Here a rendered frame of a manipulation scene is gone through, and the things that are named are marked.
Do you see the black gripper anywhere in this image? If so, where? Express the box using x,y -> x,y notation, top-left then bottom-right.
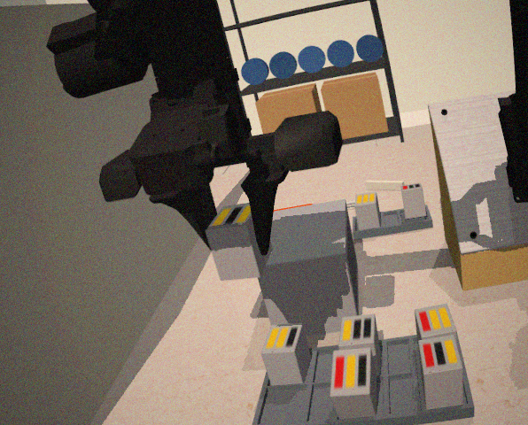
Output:
99,58 -> 342,256

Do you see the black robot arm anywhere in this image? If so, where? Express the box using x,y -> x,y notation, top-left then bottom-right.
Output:
46,0 -> 528,203

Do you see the cream flat bar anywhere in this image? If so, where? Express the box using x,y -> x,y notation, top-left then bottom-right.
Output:
365,181 -> 404,190

